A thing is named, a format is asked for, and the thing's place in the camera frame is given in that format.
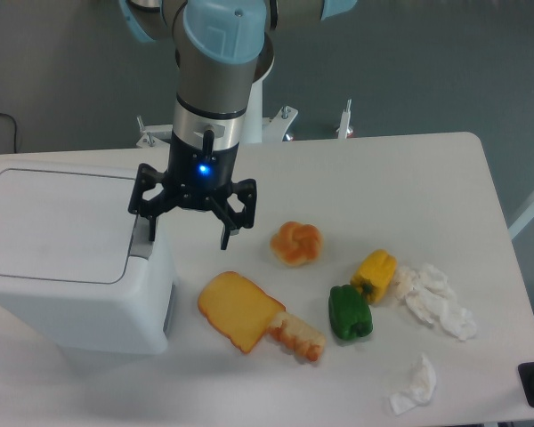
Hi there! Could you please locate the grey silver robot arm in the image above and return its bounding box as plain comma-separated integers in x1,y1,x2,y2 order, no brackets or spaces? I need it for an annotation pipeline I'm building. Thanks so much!
119,1,356,249

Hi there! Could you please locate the small crumpled white tissue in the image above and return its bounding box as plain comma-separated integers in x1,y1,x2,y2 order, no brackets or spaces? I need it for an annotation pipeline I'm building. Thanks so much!
389,353,437,416

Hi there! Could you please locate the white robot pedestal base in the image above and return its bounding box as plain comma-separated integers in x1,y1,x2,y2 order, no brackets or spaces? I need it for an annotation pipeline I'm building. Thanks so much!
136,72,299,149

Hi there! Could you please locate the white push-top trash can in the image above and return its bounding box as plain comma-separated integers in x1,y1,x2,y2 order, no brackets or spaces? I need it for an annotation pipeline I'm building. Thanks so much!
0,160,175,354

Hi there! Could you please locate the large crumpled white tissue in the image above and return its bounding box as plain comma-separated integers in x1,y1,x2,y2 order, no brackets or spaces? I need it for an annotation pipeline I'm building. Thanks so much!
392,263,478,342

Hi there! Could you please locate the orange toast slice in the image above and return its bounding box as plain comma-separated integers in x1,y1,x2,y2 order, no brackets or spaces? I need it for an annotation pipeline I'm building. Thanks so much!
198,271,286,354

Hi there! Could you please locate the crusty bread piece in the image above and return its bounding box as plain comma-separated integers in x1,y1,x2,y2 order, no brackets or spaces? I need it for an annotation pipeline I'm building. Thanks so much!
266,311,326,362

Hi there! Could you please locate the white levelling foot post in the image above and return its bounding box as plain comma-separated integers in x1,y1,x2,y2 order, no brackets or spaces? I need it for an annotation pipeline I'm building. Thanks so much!
336,99,353,140

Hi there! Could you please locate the black floor cable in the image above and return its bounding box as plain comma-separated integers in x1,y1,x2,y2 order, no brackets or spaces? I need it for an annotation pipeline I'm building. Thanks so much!
0,112,19,152

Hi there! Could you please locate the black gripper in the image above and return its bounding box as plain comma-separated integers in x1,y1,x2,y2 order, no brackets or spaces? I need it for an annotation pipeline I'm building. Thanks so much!
128,131,257,250

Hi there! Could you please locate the green bell pepper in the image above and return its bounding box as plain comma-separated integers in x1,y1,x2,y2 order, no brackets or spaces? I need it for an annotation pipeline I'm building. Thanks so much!
328,285,373,342

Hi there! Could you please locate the yellow bell pepper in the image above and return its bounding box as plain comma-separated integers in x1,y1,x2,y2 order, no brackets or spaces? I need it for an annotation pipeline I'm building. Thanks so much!
350,249,397,304

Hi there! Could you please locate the round knotted bread roll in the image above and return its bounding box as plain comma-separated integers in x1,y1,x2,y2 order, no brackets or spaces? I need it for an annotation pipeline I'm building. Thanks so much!
270,222,324,267

